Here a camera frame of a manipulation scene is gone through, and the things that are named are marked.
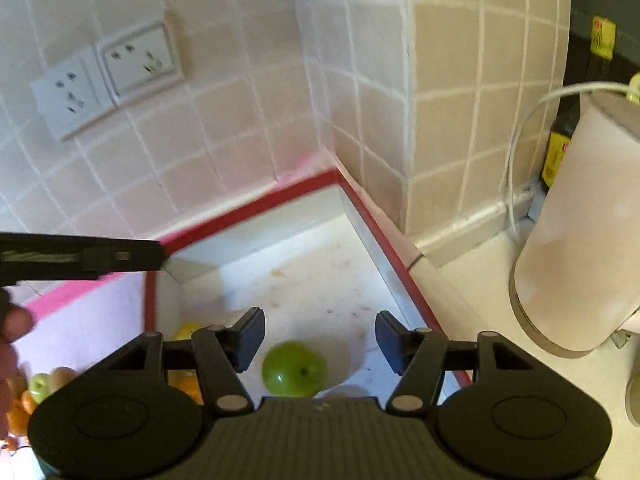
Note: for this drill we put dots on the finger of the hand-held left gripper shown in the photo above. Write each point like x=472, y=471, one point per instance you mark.
x=125, y=257

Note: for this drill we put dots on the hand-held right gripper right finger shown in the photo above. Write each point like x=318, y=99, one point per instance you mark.
x=389, y=340

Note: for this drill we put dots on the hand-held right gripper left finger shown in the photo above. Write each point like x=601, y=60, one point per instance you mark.
x=250, y=337

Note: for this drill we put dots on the green apple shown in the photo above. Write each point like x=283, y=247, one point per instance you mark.
x=40, y=386
x=294, y=369

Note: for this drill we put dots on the yellow-green apple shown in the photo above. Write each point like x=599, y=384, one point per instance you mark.
x=187, y=331

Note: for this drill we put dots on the red-rimmed white box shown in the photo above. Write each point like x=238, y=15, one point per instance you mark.
x=310, y=280

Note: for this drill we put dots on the person's left hand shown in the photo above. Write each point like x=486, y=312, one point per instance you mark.
x=17, y=322

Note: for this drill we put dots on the white electric kettle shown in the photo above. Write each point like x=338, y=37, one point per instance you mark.
x=575, y=220

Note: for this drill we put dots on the dark bottle with yellow label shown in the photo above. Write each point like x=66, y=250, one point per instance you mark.
x=555, y=152

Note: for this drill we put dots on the grey round object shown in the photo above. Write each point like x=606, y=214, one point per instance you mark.
x=634, y=402

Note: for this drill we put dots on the yellow sticker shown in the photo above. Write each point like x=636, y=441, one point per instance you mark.
x=602, y=36

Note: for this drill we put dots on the white wall socket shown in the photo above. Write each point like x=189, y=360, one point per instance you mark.
x=67, y=92
x=140, y=57

